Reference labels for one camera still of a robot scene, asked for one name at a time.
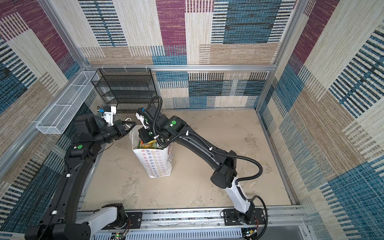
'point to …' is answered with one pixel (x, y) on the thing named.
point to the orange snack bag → (152, 144)
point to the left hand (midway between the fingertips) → (135, 121)
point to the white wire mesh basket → (56, 119)
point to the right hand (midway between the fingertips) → (143, 137)
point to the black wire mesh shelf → (129, 89)
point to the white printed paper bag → (158, 161)
